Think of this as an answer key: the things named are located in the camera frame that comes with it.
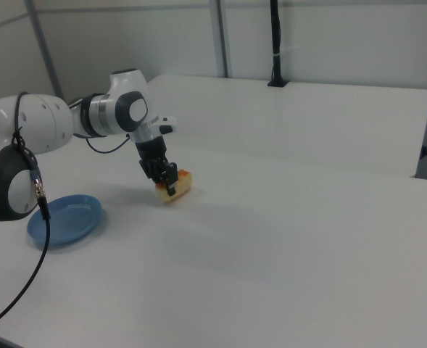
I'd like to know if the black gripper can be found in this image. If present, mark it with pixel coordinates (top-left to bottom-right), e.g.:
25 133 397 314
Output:
135 136 178 197

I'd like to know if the orange glazed bread loaf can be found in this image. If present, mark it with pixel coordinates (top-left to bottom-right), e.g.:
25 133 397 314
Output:
154 167 194 206

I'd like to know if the blue plastic plate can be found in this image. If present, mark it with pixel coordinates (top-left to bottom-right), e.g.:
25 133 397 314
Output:
26 194 104 249

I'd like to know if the thin black cable loop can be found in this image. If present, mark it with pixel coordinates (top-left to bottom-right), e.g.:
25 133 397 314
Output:
84 133 131 154

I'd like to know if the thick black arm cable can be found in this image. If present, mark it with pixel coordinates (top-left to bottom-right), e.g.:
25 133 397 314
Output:
0 91 51 334

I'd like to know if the grey metal partition post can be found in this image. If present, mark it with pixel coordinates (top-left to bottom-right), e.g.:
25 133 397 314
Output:
23 0 65 99
208 0 233 78

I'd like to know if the black camera pole with base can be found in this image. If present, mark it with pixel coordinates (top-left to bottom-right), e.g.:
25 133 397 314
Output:
267 0 289 88

